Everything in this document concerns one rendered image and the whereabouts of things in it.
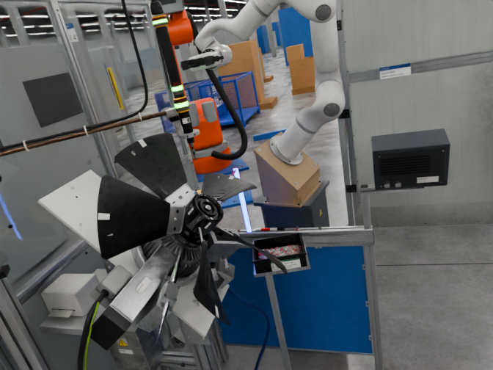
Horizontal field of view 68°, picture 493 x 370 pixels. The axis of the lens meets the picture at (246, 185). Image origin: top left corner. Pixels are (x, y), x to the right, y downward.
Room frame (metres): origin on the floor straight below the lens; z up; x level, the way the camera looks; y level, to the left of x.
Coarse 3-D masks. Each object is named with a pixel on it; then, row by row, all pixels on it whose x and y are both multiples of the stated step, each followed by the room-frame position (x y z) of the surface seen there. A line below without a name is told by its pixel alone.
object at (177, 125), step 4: (168, 112) 1.18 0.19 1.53; (172, 112) 1.19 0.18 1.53; (168, 116) 1.18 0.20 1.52; (172, 116) 1.19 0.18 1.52; (176, 116) 1.18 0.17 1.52; (172, 120) 1.18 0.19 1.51; (176, 120) 1.18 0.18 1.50; (176, 124) 1.19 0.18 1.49; (180, 124) 1.19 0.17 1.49; (176, 128) 1.19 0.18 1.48; (180, 128) 1.19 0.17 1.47; (176, 132) 1.21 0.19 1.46; (180, 132) 1.19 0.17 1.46; (192, 132) 1.19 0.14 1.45; (196, 132) 1.19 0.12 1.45; (180, 136) 1.19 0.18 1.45; (184, 136) 1.18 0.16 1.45; (188, 136) 1.18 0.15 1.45; (192, 136) 1.18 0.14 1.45
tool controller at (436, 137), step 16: (384, 144) 1.30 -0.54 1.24; (400, 144) 1.28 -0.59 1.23; (416, 144) 1.25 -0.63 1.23; (432, 144) 1.22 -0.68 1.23; (448, 144) 1.20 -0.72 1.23; (384, 160) 1.28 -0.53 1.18; (400, 160) 1.26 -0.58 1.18; (416, 160) 1.24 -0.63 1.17; (432, 160) 1.23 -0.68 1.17; (448, 160) 1.21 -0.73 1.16; (384, 176) 1.30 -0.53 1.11; (400, 176) 1.28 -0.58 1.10; (416, 176) 1.26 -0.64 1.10; (432, 176) 1.24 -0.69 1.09
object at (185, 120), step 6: (156, 0) 1.20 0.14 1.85; (150, 6) 1.20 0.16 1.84; (156, 6) 1.19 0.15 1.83; (156, 12) 1.19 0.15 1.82; (162, 12) 1.23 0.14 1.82; (180, 114) 1.20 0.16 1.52; (186, 114) 1.20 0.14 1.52; (180, 120) 1.20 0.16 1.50; (186, 120) 1.19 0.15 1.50; (186, 126) 1.19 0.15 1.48; (186, 132) 1.20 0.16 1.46; (192, 138) 1.20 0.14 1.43
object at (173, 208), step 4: (172, 208) 1.06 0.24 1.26; (176, 208) 1.07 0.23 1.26; (180, 208) 1.08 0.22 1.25; (184, 208) 1.09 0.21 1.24; (172, 212) 1.06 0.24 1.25; (180, 212) 1.08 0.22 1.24; (184, 212) 1.08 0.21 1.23; (172, 216) 1.05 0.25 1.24; (176, 216) 1.06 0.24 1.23; (180, 216) 1.07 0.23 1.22; (172, 220) 1.05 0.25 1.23; (180, 220) 1.07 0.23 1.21; (168, 224) 1.04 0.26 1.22; (172, 224) 1.05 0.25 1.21; (176, 224) 1.06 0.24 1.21; (180, 224) 1.07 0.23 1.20; (168, 228) 1.04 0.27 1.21; (172, 228) 1.05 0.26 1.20; (176, 228) 1.06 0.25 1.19; (180, 228) 1.07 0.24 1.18; (168, 232) 1.04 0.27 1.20; (172, 232) 1.05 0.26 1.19; (176, 232) 1.05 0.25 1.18
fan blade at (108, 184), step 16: (112, 192) 0.96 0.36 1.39; (128, 192) 0.98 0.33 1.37; (144, 192) 1.01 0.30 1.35; (112, 208) 0.93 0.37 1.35; (128, 208) 0.96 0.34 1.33; (144, 208) 0.99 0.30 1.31; (160, 208) 1.02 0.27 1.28; (112, 224) 0.91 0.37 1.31; (128, 224) 0.94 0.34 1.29; (144, 224) 0.98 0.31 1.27; (160, 224) 1.01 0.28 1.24; (112, 240) 0.90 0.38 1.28; (128, 240) 0.93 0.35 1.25; (144, 240) 0.97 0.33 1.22; (112, 256) 0.88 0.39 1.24
